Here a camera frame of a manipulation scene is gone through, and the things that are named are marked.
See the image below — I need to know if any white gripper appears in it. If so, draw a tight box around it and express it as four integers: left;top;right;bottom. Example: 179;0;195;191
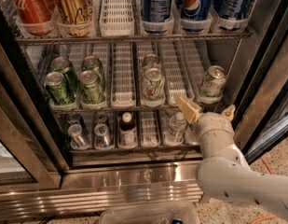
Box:
176;97;236;140

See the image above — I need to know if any white 7up can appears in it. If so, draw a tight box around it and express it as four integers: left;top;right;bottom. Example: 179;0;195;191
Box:
142;53;161;73
143;68;164;101
199;65;226;97

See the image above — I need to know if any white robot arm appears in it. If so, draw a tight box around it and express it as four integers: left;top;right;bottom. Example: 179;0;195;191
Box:
176;97;288;221

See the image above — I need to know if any fridge glass door right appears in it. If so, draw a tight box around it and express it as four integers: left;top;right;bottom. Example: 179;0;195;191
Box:
235;32;288;164

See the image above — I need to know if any white empty tray middle shelf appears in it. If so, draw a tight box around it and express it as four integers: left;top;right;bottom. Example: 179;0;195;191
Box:
111;43;136;107

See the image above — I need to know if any white empty tray shelf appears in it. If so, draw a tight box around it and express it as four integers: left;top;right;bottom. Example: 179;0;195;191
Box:
100;0;134;36
111;43;136;107

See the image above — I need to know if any silver blue can bottom front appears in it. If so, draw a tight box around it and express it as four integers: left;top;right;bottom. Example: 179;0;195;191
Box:
94;124;113;149

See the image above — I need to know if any blue Pepsi can middle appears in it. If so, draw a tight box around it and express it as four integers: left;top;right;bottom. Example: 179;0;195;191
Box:
180;0;212;32

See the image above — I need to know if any green can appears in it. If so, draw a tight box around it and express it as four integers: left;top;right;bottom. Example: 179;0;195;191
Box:
50;57;77;92
78;70;105;105
81;55;106;89
44;72;75;105

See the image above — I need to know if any blue Pepsi can left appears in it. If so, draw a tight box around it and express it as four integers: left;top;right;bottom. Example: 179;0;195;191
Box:
141;0;171;34

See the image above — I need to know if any stainless steel fridge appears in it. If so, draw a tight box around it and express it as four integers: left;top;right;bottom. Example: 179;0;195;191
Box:
0;0;288;220

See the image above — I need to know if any white empty tray top shelf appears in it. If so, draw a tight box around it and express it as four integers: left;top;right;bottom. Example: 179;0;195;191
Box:
100;0;134;36

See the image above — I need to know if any silver can bottom back left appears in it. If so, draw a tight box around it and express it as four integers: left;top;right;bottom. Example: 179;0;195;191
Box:
67;113;86;129

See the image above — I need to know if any silver can bottom front left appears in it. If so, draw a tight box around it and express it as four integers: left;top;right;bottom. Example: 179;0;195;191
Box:
68;124;90;149

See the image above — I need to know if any green can back left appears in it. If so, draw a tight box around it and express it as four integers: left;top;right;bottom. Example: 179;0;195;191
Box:
50;57;77;92

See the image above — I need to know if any green can front left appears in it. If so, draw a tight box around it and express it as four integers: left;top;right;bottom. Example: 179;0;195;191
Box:
44;72;75;105

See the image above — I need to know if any gold soda can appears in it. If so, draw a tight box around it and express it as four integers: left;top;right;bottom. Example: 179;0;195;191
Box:
56;0;93;37

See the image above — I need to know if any red Coca-Cola can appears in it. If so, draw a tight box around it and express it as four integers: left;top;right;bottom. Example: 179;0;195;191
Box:
12;0;51;35

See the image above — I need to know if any clear water bottle right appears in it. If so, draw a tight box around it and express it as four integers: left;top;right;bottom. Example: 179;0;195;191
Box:
185;125;198;145

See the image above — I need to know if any clear water bottle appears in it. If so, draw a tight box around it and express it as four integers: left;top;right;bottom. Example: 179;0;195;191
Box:
165;112;187;147
185;125;198;145

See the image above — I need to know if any clear water bottle left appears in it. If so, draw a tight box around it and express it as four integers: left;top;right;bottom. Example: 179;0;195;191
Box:
165;112;187;147

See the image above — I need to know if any dark drink bottle white cap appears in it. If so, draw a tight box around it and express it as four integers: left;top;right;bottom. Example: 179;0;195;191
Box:
119;112;138;148

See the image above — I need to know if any clear plastic bin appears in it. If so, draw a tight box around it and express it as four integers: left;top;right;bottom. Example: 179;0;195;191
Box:
99;201;200;224

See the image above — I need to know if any middle wire shelf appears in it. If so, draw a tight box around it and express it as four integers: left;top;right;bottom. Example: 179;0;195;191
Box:
53;103;226;115

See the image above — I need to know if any wire shelf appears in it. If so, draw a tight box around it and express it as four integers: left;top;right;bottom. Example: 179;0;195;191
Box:
16;33;253;46
53;103;226;115

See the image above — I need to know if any top wire shelf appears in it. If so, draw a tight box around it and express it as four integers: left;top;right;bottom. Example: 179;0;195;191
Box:
16;33;253;46

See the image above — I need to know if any orange cable on floor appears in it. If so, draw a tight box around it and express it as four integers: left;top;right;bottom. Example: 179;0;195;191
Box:
249;156;277;224

